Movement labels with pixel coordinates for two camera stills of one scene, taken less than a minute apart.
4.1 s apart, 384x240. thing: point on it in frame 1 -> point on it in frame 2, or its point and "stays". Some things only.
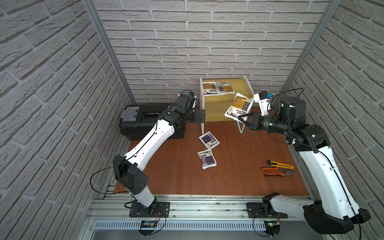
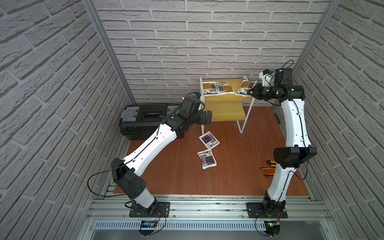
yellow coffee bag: [241, 106] -> [245, 85]
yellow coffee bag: [210, 88] stays
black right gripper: [254, 121] -> [257, 94]
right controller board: [272, 227] stays
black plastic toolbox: [137, 121] stays
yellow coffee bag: [224, 88] stays
